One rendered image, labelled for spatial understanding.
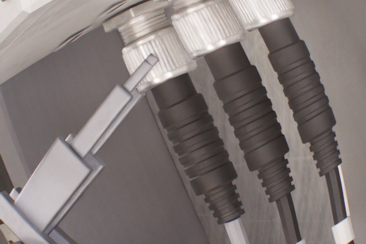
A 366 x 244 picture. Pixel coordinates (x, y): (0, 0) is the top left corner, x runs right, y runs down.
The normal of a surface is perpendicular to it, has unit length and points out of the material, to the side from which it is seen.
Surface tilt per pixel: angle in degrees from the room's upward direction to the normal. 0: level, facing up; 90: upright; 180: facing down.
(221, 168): 43
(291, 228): 51
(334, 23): 90
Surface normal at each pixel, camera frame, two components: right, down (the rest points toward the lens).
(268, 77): -0.84, 0.38
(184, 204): 0.38, -0.06
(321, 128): 0.07, -0.06
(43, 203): -0.13, 0.04
